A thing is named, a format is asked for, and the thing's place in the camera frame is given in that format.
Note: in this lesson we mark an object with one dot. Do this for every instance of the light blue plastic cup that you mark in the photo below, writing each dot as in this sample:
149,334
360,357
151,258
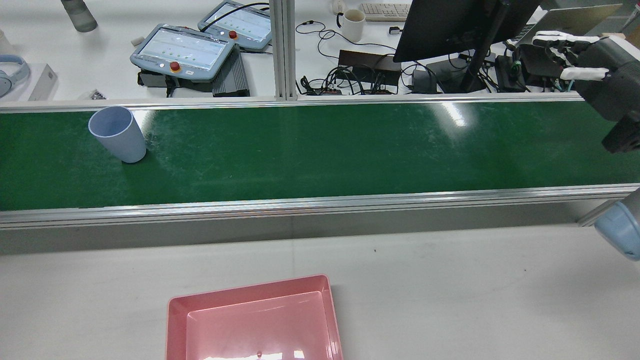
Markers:
125,145

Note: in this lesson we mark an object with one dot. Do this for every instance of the dark finned electronics box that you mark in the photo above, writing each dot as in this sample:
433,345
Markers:
231,75

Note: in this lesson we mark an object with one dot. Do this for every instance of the light blue headphones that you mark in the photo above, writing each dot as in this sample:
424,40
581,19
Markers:
24,70

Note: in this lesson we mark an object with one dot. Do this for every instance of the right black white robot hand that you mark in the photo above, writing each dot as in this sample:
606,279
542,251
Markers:
615,75

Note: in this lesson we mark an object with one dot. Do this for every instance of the plastic bag of screws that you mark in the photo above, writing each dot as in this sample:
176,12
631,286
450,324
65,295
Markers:
95,94

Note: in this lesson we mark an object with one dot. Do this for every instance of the silver laptop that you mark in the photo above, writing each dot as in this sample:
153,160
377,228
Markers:
565,22

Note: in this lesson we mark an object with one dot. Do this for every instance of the black computer monitor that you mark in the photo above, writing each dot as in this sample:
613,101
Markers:
440,30

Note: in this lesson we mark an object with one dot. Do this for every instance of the dark brown flat box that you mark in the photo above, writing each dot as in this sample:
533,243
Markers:
365,59

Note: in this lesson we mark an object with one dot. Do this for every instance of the green belt conveyor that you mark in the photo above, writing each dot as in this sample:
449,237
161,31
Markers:
350,150

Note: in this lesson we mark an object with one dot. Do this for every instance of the grey metal electronics box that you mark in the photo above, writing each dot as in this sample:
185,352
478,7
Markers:
155,80

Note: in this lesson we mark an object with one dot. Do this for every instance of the white keyboard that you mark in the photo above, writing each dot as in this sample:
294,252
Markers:
385,11

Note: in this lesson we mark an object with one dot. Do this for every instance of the pink plastic box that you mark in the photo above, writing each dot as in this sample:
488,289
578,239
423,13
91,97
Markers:
250,330

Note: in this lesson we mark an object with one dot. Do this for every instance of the aluminium profile post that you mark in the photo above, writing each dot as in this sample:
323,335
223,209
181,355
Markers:
282,50

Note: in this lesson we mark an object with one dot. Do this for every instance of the black box with red logo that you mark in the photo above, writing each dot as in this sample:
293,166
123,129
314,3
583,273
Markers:
537,62

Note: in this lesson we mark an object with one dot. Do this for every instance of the white cardboard box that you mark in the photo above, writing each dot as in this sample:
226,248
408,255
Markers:
45,82

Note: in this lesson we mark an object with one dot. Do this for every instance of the black electronics module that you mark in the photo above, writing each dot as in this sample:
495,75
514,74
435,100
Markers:
507,75

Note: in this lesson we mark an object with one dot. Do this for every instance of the black power adapter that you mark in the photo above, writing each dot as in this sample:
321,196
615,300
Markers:
425,80

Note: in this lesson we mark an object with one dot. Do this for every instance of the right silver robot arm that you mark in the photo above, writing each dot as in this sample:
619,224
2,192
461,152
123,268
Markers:
622,230

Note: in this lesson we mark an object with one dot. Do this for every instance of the small white tube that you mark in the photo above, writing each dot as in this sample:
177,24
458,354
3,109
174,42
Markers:
137,41

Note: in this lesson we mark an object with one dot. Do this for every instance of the white mug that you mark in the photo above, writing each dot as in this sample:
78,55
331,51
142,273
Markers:
352,30

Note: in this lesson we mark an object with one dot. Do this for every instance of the robot teach pendant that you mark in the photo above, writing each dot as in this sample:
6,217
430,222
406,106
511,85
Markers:
245,22
180,50

